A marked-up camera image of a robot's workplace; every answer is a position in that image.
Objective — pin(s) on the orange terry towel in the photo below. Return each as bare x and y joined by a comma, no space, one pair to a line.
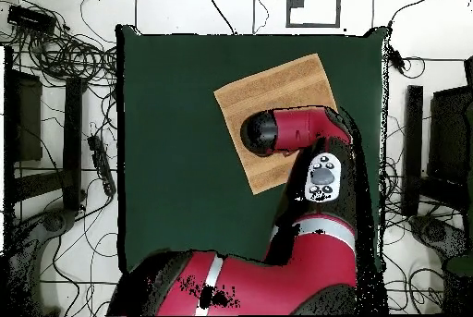
273,84

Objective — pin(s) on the dark green tablecloth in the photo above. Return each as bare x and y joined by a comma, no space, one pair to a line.
166,147

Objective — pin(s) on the dark brown box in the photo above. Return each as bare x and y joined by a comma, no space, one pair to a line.
29,117

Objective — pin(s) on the grey stand foot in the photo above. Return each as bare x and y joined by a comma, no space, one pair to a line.
432,232
55,221

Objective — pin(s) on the black power adapter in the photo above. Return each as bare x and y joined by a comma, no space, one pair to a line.
397,60

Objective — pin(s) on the black power strip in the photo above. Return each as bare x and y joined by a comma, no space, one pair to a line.
100,163

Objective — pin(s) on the black electronics box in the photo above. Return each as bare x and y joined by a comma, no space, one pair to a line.
31,19

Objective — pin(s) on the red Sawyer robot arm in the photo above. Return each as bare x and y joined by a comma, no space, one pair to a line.
295,258

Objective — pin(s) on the black upright bar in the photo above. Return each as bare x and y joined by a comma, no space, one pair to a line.
413,147
72,139

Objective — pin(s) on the dark cabinet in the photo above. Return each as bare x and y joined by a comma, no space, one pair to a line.
449,136

